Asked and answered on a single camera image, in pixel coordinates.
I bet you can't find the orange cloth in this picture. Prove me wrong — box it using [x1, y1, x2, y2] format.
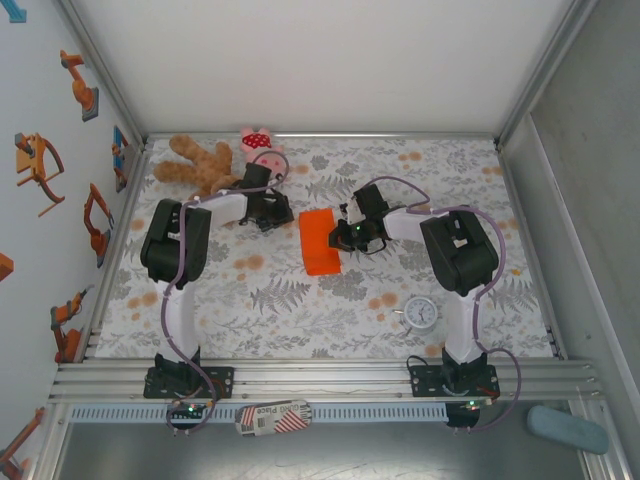
[298, 208, 342, 276]

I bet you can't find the pink plush toy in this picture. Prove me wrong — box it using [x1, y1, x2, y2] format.
[239, 126, 289, 174]

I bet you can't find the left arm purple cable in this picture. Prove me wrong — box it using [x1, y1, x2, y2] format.
[160, 151, 291, 437]

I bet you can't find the blue orange wall sticker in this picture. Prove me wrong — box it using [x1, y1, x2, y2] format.
[110, 124, 132, 194]

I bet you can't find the blue grey oval case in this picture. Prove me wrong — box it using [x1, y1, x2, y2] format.
[526, 404, 610, 455]

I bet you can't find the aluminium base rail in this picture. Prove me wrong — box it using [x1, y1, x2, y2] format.
[47, 355, 607, 405]

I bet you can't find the orange claw gripper wall sticker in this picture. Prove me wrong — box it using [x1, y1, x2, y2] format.
[13, 132, 66, 217]

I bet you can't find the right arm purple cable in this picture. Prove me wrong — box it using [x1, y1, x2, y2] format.
[367, 176, 524, 435]

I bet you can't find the brown teddy bear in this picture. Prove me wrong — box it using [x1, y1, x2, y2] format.
[152, 133, 251, 201]

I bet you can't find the aluminium frame leg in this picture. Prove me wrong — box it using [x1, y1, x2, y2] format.
[29, 403, 71, 480]
[569, 399, 632, 480]

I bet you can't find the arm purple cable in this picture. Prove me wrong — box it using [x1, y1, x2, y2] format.
[367, 176, 524, 435]
[160, 151, 291, 437]

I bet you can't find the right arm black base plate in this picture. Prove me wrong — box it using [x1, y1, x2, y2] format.
[408, 363, 501, 400]

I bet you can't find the white slotted cable duct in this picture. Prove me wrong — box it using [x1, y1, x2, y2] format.
[67, 402, 449, 424]

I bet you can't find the printed striped label pouch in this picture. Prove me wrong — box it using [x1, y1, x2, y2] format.
[234, 398, 314, 439]

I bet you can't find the aluminium frame post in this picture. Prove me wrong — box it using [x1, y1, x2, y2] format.
[492, 0, 599, 146]
[53, 0, 151, 146]

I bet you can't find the aluminium cross rail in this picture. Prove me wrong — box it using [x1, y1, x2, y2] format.
[144, 130, 501, 142]

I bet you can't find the floral print tablecloth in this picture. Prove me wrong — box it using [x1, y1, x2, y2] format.
[94, 137, 556, 360]

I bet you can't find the aluminium side rail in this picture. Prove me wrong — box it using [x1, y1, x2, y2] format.
[74, 142, 154, 364]
[497, 142, 569, 361]

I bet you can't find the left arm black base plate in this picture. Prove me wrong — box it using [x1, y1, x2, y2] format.
[143, 366, 236, 400]

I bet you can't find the white round alarm clock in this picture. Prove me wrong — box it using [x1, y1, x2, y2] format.
[394, 295, 440, 337]

